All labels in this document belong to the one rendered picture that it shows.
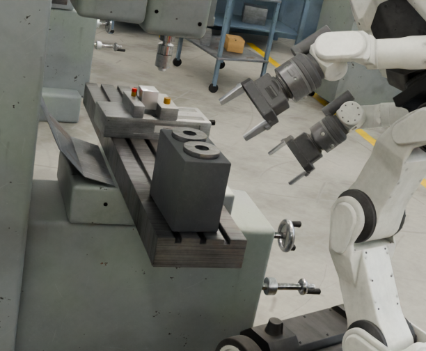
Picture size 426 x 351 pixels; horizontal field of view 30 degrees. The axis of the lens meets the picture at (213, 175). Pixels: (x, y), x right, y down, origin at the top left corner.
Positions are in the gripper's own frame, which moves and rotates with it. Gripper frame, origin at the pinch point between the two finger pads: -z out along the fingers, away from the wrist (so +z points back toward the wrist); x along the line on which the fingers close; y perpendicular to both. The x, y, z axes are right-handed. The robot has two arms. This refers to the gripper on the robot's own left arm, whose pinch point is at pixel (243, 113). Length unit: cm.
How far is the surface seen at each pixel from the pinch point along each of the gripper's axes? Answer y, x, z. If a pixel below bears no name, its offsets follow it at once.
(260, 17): -603, 366, 108
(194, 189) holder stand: -15.5, -2.8, -19.1
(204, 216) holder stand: -21.8, -7.6, -20.9
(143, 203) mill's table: -27.8, 7.0, -33.0
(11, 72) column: -7, 48, -43
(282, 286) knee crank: -101, -14, -16
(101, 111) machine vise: -55, 53, -33
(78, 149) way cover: -56, 46, -46
